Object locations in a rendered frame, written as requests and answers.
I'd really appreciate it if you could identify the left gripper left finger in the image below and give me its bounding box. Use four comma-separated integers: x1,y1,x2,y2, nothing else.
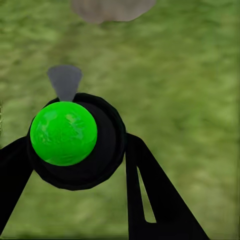
0,136,34,235

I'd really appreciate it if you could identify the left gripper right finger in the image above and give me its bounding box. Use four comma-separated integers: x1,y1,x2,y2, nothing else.
125,133,210,240

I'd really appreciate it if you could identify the pesticide atomizer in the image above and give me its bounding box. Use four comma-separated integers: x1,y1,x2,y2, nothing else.
26,64,127,191

